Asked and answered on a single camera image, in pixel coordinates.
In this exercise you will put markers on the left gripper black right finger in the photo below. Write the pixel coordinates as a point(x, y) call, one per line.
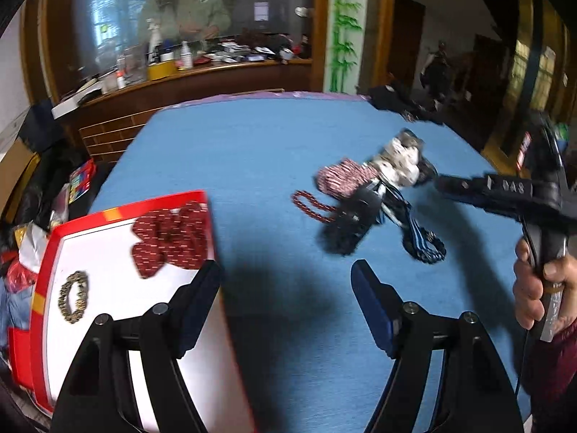
point(474, 393)

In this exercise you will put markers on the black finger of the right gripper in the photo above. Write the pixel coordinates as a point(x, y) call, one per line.
point(497, 194)

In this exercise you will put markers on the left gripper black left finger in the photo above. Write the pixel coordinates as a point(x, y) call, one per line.
point(98, 394)

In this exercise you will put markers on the leopard print scrunchie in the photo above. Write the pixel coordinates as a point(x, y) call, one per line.
point(73, 297)

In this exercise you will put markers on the white cherry print scrunchie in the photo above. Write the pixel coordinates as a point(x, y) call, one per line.
point(391, 163)

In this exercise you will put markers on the black hair claw clip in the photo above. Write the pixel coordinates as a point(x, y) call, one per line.
point(352, 220)

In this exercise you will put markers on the red plaid scrunchie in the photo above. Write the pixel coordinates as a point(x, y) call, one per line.
point(342, 179)

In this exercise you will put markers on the red polka dot bow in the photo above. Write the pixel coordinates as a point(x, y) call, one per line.
point(175, 238)

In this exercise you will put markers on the person's right hand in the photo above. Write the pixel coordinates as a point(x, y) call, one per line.
point(528, 289)

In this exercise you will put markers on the black clothing pile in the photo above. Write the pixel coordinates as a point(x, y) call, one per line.
point(386, 97)

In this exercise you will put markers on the red plastic bag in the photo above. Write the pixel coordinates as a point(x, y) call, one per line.
point(19, 277)

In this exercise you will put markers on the blue bed cover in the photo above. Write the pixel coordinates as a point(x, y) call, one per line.
point(308, 360)

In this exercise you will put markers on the colourful booklet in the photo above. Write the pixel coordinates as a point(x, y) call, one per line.
point(80, 180)

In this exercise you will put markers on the wooden counter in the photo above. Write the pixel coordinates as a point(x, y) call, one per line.
point(105, 127)

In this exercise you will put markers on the white spray bottle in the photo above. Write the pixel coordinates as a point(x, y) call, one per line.
point(155, 40)

